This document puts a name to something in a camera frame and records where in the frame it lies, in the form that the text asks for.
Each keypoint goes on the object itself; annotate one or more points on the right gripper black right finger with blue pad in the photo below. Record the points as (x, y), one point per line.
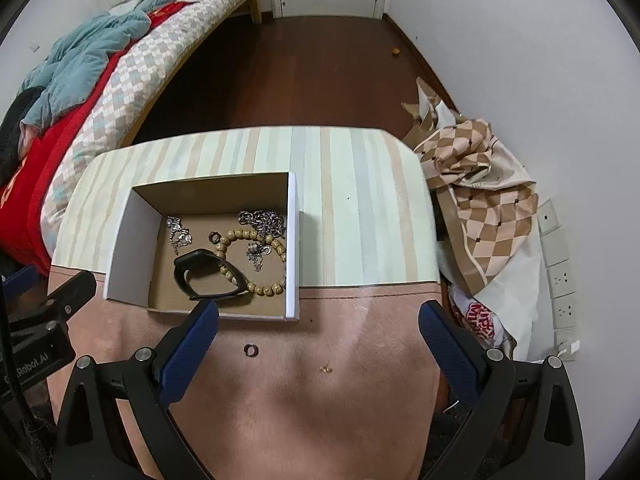
(456, 351)

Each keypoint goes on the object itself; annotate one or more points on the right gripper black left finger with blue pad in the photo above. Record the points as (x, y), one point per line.
(181, 351)

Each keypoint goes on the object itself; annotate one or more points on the black fitness band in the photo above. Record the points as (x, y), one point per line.
(206, 275)

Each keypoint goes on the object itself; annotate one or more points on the red white plastic bag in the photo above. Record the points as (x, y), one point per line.
(480, 321)

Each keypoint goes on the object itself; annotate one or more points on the red blanket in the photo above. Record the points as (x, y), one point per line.
(22, 197)

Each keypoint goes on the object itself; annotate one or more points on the pink fuzzy table mat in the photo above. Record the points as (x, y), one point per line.
(259, 407)

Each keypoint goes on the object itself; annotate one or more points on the white cardboard box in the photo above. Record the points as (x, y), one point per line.
(251, 218)

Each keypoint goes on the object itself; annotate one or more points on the checkered beige cloth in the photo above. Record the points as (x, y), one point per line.
(487, 199)

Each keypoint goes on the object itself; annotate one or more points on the striped pastel tablecloth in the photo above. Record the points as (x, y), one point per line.
(367, 215)

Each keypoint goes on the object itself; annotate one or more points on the black fuzzy garment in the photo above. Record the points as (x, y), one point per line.
(10, 133)

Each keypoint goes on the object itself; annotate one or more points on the checkered white grey quilt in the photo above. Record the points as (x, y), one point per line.
(139, 76)

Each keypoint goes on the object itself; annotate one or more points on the teal blue blanket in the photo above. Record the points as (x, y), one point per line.
(76, 62)

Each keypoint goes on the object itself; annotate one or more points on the white wall socket strip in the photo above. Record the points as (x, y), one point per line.
(565, 305)

